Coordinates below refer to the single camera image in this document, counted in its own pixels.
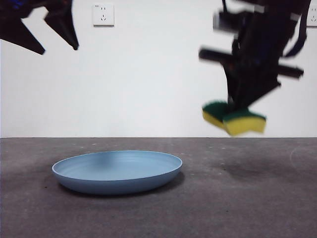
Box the wide black cable loop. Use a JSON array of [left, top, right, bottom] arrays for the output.
[[282, 7, 309, 60]]

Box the white wall power socket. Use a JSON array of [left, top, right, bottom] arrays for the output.
[[93, 4, 115, 27], [306, 5, 317, 27]]

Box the yellow sponge with green scourer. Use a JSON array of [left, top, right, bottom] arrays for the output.
[[202, 100, 267, 137]]

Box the light blue round plate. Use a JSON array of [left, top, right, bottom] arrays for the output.
[[51, 150, 183, 195]]

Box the pale grey right wrist camera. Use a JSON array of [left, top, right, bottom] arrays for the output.
[[212, 9, 248, 33]]

